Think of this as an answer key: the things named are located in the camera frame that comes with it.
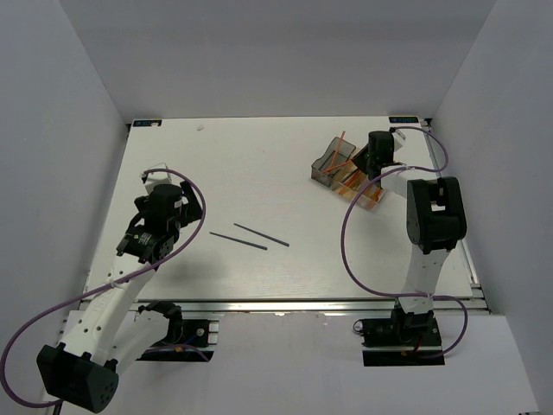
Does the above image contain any orange plastic knife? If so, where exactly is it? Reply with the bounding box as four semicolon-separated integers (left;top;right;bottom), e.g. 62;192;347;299
340;169;365;194

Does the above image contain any yellow plastic knife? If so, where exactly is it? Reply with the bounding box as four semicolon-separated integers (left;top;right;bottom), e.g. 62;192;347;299
338;169;357;182

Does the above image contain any orange chopstick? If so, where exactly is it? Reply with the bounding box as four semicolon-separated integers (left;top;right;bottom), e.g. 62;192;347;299
324;131;346;173
322;159;352;174

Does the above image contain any blue chopstick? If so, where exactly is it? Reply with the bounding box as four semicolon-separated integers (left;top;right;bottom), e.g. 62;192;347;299
209;232;268;251
233;223;290;247

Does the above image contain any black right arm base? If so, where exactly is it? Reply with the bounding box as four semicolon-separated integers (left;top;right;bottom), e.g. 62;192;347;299
352;318;445;367

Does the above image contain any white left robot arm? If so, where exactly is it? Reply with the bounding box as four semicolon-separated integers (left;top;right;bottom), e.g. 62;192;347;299
37;179;203;413

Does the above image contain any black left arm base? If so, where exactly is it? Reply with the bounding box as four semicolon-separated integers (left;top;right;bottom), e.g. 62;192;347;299
137;301;219;362

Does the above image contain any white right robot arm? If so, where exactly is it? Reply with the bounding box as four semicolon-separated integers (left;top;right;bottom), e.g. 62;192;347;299
354;127;467;345

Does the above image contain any blue corner label sticker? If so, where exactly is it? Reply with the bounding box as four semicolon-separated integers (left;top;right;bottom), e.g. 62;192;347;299
131;119;162;128
388;116;419;124

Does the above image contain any amber plastic container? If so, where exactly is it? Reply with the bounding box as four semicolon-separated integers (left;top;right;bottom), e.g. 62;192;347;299
330;162;367;201

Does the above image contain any clear plastic container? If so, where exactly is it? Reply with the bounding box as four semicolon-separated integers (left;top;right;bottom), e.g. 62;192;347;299
356;185;386;211

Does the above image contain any smoky grey plastic container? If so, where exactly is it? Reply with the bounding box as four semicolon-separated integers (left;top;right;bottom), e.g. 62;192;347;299
310;137;357;188

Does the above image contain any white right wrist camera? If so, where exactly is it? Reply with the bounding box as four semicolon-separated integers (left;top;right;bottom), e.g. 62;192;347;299
389;127;406;151

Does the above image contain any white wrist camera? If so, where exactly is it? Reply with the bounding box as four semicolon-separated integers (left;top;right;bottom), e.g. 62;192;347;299
141;163;172;195
389;127;406;151

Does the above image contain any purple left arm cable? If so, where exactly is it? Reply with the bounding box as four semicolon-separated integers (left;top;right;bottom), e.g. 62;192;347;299
0;169;207;410

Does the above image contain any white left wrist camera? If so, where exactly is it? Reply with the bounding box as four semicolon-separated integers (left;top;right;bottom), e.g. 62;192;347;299
141;163;172;195

